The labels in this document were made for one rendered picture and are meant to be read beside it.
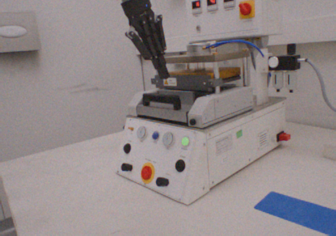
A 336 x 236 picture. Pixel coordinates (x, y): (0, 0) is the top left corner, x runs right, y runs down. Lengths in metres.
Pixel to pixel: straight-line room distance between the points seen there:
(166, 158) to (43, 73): 1.53
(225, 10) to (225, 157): 0.51
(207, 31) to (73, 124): 1.46
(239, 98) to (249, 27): 0.26
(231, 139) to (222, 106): 0.10
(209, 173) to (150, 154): 0.19
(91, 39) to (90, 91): 0.40
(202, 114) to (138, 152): 0.27
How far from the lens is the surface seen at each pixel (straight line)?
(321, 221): 0.72
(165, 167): 0.80
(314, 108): 1.39
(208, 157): 0.76
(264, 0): 0.98
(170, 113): 0.80
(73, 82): 2.24
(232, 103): 0.83
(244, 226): 0.68
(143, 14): 0.80
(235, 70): 0.94
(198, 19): 1.12
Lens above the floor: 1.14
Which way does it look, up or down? 13 degrees down
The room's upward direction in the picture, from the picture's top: 5 degrees counter-clockwise
